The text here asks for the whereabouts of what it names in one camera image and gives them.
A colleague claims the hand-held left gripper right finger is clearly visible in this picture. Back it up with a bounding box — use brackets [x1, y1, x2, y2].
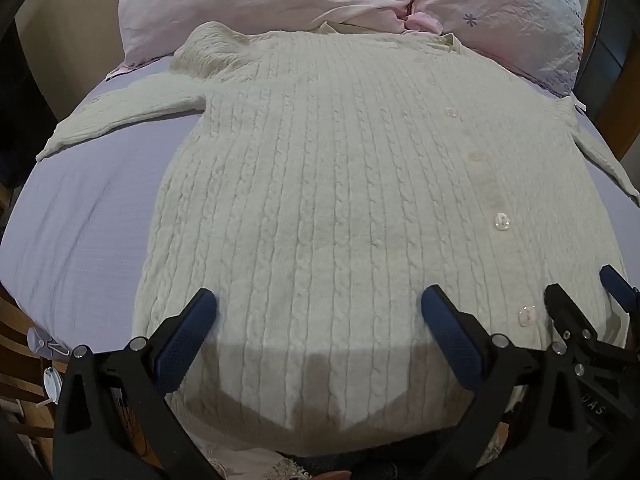
[421, 284, 593, 480]

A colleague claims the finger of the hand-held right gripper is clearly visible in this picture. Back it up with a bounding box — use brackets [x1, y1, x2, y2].
[599, 264, 640, 322]
[543, 283, 609, 362]

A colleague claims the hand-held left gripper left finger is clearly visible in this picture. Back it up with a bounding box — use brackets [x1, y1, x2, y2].
[52, 287, 219, 480]

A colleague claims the white cable-knit cardigan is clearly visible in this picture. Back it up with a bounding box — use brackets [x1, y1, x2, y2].
[36, 22, 632, 443]

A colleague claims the white lace cloth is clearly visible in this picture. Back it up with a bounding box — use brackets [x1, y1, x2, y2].
[190, 437, 313, 480]

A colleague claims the clear plastic suction hook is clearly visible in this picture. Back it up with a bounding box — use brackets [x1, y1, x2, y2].
[41, 367, 64, 407]
[27, 327, 67, 361]

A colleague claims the lavender bed sheet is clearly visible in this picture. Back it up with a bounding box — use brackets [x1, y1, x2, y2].
[0, 52, 640, 361]

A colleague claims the wooden chair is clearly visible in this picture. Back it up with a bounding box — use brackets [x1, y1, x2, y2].
[0, 285, 68, 461]

